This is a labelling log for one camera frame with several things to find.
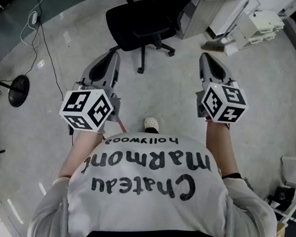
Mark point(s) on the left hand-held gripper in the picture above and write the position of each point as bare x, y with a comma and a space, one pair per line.
82, 105

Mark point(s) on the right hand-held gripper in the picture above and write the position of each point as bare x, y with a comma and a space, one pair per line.
224, 103

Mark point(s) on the black office chair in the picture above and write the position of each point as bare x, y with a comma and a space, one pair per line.
137, 25

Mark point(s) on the person's left forearm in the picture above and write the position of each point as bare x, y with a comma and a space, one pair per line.
80, 154

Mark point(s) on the person's right forearm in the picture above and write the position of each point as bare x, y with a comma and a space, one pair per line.
220, 147

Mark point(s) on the light wooden desk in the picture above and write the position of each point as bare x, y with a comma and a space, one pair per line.
204, 14

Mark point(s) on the black wristband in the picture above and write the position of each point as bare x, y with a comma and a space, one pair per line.
233, 175

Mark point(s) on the white perforated shoe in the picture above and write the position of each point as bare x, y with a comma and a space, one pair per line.
152, 124

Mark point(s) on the stack of white boxes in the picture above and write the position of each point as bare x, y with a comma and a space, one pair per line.
261, 27

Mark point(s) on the white power strip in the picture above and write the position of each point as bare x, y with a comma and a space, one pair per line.
34, 18

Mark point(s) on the white cabinet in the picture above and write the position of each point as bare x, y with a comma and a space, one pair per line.
226, 12

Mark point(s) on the black standing fan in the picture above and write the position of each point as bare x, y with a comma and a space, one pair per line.
18, 90

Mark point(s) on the white printed shirt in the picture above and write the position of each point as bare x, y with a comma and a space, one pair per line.
150, 200

